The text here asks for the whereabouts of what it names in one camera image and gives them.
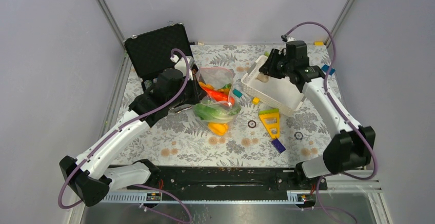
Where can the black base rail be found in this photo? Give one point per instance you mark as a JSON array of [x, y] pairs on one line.
[[231, 183]]

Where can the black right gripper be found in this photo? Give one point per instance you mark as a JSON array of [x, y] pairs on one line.
[[269, 66]]

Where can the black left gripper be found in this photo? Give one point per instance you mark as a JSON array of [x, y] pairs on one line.
[[198, 94]]

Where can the black poker chip case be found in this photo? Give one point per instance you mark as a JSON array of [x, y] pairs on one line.
[[150, 52]]

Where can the small yellow toy block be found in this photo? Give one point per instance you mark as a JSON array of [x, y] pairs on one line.
[[255, 100]]

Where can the yellow bell pepper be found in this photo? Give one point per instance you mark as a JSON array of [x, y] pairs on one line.
[[218, 129]]

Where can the clear zip top bag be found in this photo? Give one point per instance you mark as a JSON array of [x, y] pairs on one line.
[[217, 77]]

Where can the purple toy brick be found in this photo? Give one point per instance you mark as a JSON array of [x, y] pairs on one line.
[[278, 145]]

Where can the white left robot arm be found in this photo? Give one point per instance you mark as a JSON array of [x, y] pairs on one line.
[[90, 176]]

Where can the green cucumber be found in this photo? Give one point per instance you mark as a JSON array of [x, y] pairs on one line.
[[226, 88]]

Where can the blue toy brick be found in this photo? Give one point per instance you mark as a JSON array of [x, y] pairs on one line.
[[327, 69]]

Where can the floral table mat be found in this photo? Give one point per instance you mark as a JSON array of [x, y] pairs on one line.
[[180, 139]]

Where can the teal toy block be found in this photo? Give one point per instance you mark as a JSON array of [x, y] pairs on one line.
[[237, 93]]

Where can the yellow triangular plastic tool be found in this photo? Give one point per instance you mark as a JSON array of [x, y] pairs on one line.
[[271, 121]]

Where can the orange carrot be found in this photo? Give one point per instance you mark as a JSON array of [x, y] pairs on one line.
[[220, 96]]

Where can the green lettuce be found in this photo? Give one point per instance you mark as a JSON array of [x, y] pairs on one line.
[[220, 112]]

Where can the small yellow corner block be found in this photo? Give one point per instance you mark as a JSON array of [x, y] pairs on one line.
[[318, 43]]

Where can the white plastic basket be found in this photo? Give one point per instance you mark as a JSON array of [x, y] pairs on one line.
[[276, 93]]

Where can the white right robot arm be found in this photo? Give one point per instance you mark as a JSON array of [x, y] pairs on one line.
[[351, 143]]

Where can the orange brown food piece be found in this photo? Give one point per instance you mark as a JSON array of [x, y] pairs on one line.
[[206, 87]]

